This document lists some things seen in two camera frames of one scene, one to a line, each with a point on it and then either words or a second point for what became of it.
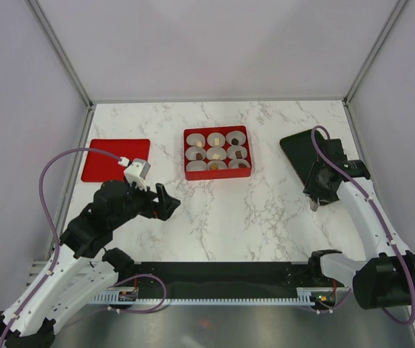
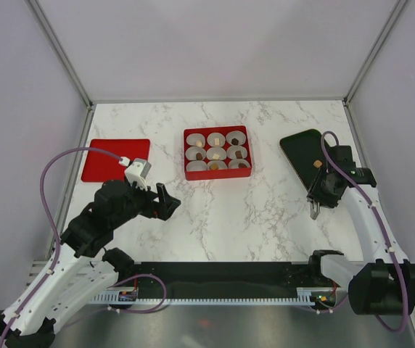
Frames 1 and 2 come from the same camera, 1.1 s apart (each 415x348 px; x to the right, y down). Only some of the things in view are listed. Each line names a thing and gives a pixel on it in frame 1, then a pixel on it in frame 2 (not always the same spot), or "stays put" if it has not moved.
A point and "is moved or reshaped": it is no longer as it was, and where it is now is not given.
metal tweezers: (314, 206) is moved or reshaped
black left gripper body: (140, 202) stays put
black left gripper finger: (162, 209) stays put
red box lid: (101, 167) stays put
